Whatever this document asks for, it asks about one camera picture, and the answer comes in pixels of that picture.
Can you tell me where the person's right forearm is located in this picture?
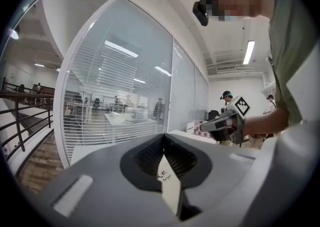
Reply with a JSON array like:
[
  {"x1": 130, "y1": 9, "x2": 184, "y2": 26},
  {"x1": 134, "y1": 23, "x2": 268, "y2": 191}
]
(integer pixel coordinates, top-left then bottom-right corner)
[{"x1": 243, "y1": 107, "x2": 291, "y2": 138}]

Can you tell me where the red white checkered cloth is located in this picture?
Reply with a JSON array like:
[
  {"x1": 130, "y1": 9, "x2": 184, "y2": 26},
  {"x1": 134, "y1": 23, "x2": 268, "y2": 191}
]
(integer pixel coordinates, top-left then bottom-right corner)
[{"x1": 194, "y1": 120, "x2": 219, "y2": 139}]

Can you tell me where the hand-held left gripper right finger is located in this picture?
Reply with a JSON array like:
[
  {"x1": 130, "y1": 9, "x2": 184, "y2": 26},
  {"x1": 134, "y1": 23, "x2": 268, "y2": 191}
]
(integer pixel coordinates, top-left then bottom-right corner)
[{"x1": 164, "y1": 132, "x2": 258, "y2": 227}]

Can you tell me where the white ceiling air vent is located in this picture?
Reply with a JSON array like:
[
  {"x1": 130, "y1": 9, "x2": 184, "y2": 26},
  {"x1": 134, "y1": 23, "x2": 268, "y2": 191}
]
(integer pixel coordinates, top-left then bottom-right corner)
[{"x1": 216, "y1": 65, "x2": 256, "y2": 75}]

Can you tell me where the beige cloth drawstring bag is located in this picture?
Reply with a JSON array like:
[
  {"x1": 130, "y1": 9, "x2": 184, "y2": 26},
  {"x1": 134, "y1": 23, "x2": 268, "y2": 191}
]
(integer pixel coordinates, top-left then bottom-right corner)
[{"x1": 155, "y1": 155, "x2": 182, "y2": 218}]

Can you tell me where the person's olive shirt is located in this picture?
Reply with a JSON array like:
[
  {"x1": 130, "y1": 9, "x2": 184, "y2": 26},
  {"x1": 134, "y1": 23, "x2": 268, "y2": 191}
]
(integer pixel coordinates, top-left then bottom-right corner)
[{"x1": 267, "y1": 0, "x2": 320, "y2": 128}]

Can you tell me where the black head-mounted camera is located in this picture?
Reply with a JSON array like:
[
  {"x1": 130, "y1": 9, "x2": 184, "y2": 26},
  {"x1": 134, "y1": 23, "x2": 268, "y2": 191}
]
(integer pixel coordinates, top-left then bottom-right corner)
[{"x1": 192, "y1": 0, "x2": 211, "y2": 27}]

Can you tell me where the long ceiling light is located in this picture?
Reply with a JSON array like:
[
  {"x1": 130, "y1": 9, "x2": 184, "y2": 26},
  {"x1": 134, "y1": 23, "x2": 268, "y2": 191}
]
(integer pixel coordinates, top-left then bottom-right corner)
[{"x1": 242, "y1": 40, "x2": 256, "y2": 66}]

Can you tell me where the large white box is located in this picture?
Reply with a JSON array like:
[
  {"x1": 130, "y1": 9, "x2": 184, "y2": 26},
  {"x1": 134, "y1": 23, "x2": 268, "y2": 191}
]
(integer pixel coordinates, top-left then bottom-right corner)
[{"x1": 133, "y1": 108, "x2": 150, "y2": 121}]

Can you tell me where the wide white venetian blind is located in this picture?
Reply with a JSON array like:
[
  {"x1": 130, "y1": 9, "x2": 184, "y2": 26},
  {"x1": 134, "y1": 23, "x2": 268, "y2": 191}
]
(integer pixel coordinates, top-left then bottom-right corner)
[{"x1": 61, "y1": 0, "x2": 174, "y2": 156}]

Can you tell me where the black metal railing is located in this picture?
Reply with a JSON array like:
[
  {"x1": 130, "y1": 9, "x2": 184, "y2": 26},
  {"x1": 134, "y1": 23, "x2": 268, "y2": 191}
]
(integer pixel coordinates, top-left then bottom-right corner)
[{"x1": 0, "y1": 80, "x2": 55, "y2": 162}]

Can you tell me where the black bag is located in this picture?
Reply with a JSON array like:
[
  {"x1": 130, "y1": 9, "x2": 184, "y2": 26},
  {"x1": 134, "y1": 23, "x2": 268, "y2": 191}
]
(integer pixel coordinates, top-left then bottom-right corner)
[{"x1": 208, "y1": 109, "x2": 221, "y2": 122}]

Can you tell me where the round ceiling lamp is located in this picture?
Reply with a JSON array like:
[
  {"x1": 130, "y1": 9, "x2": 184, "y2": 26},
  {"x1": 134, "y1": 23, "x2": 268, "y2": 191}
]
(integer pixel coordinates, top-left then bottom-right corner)
[{"x1": 9, "y1": 27, "x2": 20, "y2": 41}]

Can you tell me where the narrow white venetian blind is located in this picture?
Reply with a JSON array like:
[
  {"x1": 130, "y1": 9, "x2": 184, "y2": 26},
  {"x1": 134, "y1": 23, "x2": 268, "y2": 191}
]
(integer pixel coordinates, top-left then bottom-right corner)
[{"x1": 172, "y1": 39, "x2": 196, "y2": 133}]

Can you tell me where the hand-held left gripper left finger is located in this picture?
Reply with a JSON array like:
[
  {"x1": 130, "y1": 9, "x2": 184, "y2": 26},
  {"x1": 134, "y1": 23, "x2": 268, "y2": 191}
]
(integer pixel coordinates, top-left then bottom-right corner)
[{"x1": 34, "y1": 133, "x2": 177, "y2": 227}]

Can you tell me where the white office desk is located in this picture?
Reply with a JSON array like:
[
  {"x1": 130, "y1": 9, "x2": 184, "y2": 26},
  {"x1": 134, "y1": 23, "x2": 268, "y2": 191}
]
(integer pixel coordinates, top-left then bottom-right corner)
[{"x1": 103, "y1": 112, "x2": 165, "y2": 128}]

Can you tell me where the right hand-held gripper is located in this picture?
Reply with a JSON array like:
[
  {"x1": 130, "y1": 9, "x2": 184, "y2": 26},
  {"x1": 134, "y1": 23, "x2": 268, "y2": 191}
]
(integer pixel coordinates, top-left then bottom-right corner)
[{"x1": 199, "y1": 95, "x2": 251, "y2": 147}]

